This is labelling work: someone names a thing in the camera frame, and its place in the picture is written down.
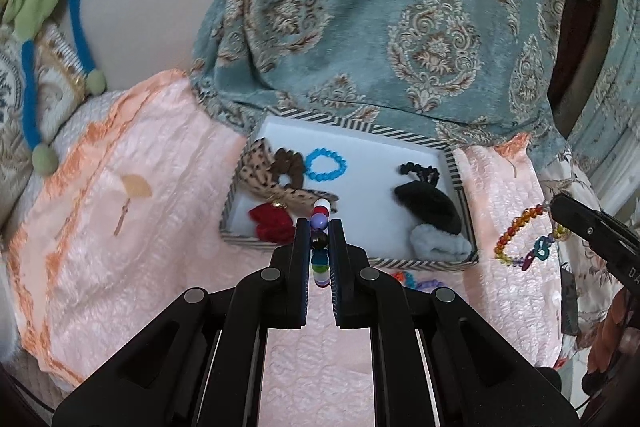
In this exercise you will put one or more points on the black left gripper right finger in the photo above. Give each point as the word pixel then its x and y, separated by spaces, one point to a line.
pixel 435 360

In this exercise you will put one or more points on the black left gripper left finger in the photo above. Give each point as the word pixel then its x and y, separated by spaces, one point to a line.
pixel 200 361

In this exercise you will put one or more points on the red satin hair bow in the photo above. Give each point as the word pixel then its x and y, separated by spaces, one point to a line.
pixel 273 223

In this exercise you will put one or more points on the leopard print hair bow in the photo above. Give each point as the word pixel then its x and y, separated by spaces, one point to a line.
pixel 254 173

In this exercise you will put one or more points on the striped white jewelry box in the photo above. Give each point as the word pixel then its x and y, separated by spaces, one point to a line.
pixel 371 216

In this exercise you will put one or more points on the floral cream bedsheet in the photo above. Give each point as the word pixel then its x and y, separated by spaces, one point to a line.
pixel 596 299

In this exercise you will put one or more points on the light blue fluffy scrunchie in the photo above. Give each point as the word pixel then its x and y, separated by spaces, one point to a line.
pixel 430 244

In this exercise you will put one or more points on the black velvet hair clip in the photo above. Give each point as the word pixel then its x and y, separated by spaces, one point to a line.
pixel 430 206

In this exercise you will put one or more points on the pink quilted bedspread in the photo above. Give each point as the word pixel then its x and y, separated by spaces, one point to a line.
pixel 131 219

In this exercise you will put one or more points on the black scrunchie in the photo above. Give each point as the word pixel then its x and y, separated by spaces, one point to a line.
pixel 429 174

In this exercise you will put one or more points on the teal damask blanket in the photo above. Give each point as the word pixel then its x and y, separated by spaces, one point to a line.
pixel 467 72

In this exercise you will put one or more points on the ornate cream pillow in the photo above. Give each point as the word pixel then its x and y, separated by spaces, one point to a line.
pixel 61 89

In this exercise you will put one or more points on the blue green plush toy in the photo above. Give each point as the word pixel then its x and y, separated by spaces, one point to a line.
pixel 30 20

